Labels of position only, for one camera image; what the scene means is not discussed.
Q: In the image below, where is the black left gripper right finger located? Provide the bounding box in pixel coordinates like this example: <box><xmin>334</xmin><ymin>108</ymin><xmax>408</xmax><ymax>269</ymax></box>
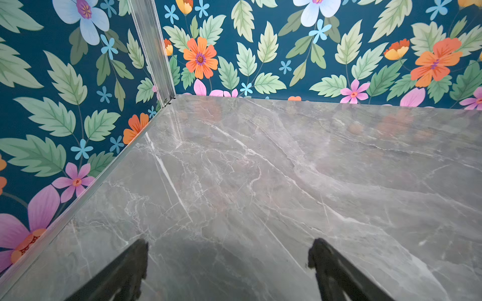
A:
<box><xmin>308</xmin><ymin>238</ymin><xmax>394</xmax><ymax>301</ymax></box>

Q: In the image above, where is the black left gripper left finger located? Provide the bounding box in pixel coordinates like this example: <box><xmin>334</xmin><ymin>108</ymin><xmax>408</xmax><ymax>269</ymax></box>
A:
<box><xmin>67</xmin><ymin>239</ymin><xmax>149</xmax><ymax>300</ymax></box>

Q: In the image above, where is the aluminium corner frame post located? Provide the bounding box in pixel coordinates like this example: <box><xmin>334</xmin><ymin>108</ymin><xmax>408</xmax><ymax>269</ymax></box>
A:
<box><xmin>128</xmin><ymin>0</ymin><xmax>176</xmax><ymax>107</ymax></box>

